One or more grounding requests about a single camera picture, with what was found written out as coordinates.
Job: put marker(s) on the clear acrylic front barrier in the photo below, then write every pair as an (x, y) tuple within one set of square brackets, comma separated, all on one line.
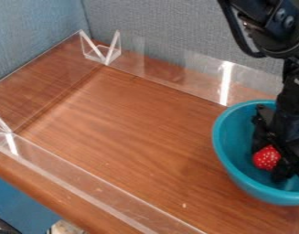
[(25, 161)]

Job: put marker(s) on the red strawberry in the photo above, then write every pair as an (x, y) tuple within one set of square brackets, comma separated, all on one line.
[(264, 159)]

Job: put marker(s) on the clear acrylic barrier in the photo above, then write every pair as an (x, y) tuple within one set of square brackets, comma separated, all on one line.
[(205, 77), (25, 161)]

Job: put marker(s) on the blue plastic bowl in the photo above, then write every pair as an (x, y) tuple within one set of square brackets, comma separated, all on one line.
[(231, 137)]

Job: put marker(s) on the clear acrylic back barrier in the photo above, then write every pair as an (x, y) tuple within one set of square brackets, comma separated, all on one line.
[(205, 77)]

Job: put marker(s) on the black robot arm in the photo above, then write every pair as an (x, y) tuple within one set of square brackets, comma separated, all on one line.
[(264, 27)]

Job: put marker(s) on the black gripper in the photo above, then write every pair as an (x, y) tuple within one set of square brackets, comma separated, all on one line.
[(276, 128)]

